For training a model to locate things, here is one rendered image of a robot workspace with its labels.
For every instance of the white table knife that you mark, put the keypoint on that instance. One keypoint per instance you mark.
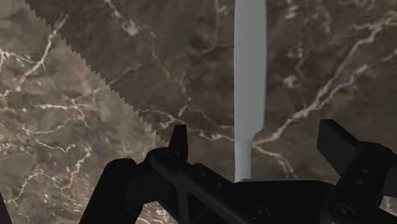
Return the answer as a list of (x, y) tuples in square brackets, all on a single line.
[(250, 77)]

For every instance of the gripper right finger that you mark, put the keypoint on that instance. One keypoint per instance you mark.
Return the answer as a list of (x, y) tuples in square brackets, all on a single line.
[(356, 161)]

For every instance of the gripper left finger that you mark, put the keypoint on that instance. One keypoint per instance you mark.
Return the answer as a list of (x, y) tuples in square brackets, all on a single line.
[(178, 149)]

